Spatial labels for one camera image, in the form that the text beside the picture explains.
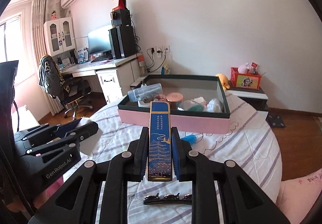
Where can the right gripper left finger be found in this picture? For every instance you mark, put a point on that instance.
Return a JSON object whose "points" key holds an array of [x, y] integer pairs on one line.
{"points": [[98, 187]]}

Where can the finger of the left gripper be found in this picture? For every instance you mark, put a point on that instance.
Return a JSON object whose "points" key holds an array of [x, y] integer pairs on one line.
{"points": [[75, 136], [46, 132]]}

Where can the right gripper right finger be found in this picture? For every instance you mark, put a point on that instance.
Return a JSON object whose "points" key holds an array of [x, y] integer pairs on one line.
{"points": [[221, 192]]}

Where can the clear dental flosser box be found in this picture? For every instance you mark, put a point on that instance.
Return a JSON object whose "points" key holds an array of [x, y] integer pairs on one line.
{"points": [[145, 92]]}

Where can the dark blue long box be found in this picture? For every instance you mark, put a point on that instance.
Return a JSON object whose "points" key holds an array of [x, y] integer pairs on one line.
{"points": [[160, 158]]}

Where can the white astronaut figurine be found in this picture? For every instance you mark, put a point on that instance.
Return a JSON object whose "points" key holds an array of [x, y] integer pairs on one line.
{"points": [[215, 106]]}

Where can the teal round case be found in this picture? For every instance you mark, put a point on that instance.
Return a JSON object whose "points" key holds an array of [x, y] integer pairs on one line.
{"points": [[190, 105]]}

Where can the rose gold candle jar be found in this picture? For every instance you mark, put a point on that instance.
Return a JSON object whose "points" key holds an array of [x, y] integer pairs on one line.
{"points": [[174, 98]]}

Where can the blue plastic tube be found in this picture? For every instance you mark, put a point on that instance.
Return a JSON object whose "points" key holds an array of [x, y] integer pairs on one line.
{"points": [[191, 139]]}

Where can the black office chair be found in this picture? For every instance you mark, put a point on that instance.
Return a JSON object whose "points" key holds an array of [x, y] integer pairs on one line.
{"points": [[72, 93]]}

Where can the pink pillow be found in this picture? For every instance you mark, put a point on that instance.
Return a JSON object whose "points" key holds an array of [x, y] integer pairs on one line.
{"points": [[297, 196]]}

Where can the black hair clip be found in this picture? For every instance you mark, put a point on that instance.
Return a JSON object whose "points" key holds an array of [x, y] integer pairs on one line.
{"points": [[168, 199]]}

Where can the striped white bed quilt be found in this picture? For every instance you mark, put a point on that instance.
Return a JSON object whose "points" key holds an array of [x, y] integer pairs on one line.
{"points": [[250, 142]]}

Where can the white desk with drawers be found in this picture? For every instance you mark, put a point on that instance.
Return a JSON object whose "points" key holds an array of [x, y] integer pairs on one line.
{"points": [[114, 76]]}

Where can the white phone stand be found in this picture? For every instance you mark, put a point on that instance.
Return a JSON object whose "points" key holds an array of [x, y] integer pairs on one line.
{"points": [[144, 103]]}

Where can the black floor scale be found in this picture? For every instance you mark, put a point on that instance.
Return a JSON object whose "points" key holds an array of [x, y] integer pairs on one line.
{"points": [[275, 121]]}

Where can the black computer monitor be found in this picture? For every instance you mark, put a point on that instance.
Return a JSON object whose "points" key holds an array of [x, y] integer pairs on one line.
{"points": [[99, 40]]}

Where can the white glass door cabinet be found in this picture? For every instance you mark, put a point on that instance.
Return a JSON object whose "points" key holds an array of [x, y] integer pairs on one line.
{"points": [[59, 36]]}

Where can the black white side cabinet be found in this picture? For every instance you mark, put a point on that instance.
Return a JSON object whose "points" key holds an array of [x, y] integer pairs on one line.
{"points": [[256, 98]]}

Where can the pink storage box green rim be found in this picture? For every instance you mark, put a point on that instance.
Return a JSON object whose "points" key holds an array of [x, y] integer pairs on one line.
{"points": [[191, 87]]}

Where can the black computer tower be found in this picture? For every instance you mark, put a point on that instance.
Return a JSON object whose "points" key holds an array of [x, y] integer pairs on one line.
{"points": [[122, 42]]}

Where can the red toy crate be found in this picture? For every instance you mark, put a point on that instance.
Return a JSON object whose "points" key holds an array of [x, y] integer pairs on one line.
{"points": [[247, 81]]}

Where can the orange octopus plush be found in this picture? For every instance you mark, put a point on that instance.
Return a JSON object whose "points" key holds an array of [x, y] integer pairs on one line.
{"points": [[224, 81]]}

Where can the black speaker box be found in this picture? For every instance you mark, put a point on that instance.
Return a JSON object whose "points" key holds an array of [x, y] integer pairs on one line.
{"points": [[120, 17]]}

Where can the pink plush toy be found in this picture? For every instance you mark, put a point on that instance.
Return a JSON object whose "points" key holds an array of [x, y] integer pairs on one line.
{"points": [[243, 69]]}

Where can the wall power outlets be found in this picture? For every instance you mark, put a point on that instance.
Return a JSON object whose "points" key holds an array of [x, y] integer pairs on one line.
{"points": [[159, 51]]}

